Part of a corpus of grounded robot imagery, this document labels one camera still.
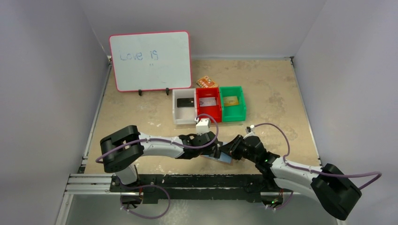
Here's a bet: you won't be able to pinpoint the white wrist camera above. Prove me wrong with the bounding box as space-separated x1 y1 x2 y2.
244 125 255 139
195 118 211 135

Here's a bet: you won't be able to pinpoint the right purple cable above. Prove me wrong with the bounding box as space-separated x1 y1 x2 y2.
248 123 383 212

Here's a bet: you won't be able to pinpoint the green plastic bin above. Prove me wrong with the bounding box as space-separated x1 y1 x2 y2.
219 86 246 122

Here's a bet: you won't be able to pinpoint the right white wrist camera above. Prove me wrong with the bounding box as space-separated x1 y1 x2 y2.
244 125 255 139

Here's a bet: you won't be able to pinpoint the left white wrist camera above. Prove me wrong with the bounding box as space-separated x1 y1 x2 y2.
195 118 211 135

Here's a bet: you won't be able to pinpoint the white plastic bin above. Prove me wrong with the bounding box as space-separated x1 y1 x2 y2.
172 89 197 125

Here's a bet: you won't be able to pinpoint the orange spiral notebook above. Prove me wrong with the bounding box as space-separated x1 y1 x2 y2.
196 76 219 88

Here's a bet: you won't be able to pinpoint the gold credit card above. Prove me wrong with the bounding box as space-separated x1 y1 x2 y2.
222 96 239 107

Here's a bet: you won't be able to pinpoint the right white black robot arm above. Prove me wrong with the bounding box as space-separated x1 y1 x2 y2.
221 135 362 220

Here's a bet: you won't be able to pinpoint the silver credit card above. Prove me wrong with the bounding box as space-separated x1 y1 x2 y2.
199 97 217 107

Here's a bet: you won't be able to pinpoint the red plastic bin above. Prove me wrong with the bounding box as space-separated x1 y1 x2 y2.
196 88 222 122

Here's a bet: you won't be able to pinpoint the pink framed whiteboard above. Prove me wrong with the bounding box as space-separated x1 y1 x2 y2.
108 30 192 92

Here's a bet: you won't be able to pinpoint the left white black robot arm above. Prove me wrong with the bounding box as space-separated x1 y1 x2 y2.
95 125 219 185

